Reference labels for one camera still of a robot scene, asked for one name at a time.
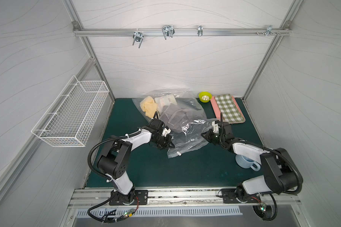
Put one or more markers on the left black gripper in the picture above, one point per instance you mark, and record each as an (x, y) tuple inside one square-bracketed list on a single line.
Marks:
[(165, 139)]

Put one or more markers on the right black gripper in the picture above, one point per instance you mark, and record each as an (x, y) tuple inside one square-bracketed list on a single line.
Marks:
[(213, 136)]

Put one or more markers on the grey towel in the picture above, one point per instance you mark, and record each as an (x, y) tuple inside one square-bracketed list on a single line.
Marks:
[(177, 118)]

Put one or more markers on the yellow towel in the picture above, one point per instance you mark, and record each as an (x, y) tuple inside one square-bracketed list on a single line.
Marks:
[(149, 106)]

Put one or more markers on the clear plastic vacuum bag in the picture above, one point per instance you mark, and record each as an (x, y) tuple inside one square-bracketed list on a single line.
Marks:
[(190, 139)]

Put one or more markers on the white patterned towel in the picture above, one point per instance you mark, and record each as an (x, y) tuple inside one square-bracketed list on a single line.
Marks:
[(165, 101)]

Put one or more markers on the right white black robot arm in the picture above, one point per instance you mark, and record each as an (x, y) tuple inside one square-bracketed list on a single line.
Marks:
[(280, 174)]

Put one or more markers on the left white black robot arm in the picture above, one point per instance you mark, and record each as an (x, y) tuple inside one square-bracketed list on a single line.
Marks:
[(115, 156)]

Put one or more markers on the green checkered cloth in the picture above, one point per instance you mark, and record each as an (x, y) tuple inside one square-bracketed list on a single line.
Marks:
[(228, 108)]

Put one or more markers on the pink tray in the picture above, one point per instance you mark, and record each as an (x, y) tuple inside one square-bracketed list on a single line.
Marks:
[(216, 109)]

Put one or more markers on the light blue mug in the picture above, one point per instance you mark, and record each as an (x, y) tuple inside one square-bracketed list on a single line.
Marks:
[(247, 163)]

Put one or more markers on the green small bowl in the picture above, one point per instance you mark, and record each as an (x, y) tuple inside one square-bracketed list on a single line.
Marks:
[(205, 97)]

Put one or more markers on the metal hook clamp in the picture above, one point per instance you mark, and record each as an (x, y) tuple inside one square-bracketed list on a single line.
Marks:
[(268, 32), (168, 31), (200, 30), (138, 37)]

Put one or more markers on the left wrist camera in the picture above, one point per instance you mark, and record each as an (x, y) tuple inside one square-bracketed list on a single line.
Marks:
[(166, 131)]

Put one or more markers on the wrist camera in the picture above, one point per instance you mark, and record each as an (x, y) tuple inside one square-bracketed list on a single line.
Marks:
[(215, 126), (166, 131)]

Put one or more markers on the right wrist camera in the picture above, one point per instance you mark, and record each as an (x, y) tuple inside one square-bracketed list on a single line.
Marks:
[(215, 126)]

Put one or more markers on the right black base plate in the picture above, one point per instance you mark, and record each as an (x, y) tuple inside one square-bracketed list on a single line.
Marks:
[(229, 196)]

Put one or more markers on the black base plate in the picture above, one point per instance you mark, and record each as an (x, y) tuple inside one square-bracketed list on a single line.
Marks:
[(133, 198), (229, 196)]

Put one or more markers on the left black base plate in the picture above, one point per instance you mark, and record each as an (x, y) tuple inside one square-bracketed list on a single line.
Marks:
[(133, 198)]

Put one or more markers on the white wire basket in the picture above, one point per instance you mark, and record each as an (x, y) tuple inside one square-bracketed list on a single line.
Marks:
[(70, 119)]

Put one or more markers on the aluminium cross rail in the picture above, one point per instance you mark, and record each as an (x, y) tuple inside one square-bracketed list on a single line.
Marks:
[(179, 32)]

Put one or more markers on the white vented cable duct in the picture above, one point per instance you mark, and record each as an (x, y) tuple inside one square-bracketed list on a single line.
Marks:
[(211, 211)]

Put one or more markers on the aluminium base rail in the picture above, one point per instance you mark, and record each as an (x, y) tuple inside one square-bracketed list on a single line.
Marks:
[(178, 196)]

